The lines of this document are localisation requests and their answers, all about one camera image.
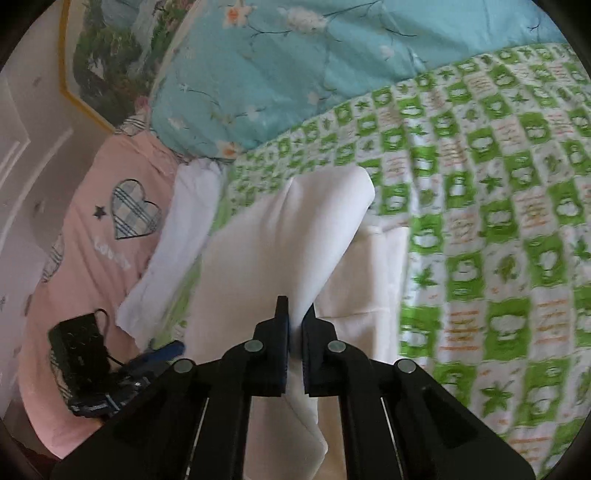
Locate pink heart pillow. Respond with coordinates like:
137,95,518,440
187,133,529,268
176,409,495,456
18,132,178,458

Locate green patterned bed sheet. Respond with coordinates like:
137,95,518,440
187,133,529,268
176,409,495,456
157,44,590,477

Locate white fluffy blanket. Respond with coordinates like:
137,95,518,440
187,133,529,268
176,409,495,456
115,158,224,351

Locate teal floral quilt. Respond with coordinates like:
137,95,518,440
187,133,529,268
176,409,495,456
150,1,564,159

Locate gold framed floral painting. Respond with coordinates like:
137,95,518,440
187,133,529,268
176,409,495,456
58,0,205,132

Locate white large garment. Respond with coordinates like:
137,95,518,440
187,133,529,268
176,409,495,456
184,166,410,479

